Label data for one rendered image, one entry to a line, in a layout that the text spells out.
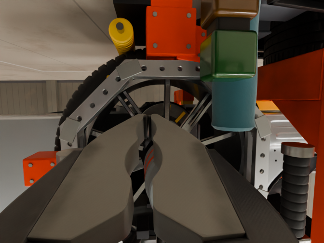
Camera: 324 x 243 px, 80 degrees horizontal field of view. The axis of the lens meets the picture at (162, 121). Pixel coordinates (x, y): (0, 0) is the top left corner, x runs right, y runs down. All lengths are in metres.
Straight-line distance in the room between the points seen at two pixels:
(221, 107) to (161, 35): 0.22
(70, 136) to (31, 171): 0.13
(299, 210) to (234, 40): 0.29
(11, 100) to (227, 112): 7.89
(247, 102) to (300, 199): 0.18
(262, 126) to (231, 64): 0.42
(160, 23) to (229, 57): 0.35
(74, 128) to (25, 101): 7.34
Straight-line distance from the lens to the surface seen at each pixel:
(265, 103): 1.11
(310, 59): 0.83
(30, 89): 7.73
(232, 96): 0.40
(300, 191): 0.38
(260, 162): 0.60
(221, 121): 0.41
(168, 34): 0.50
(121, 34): 0.52
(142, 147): 0.61
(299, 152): 0.36
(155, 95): 6.33
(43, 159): 0.56
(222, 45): 0.18
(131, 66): 0.49
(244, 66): 0.18
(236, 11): 0.19
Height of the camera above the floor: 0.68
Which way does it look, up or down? 6 degrees up
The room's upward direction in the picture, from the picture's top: 180 degrees clockwise
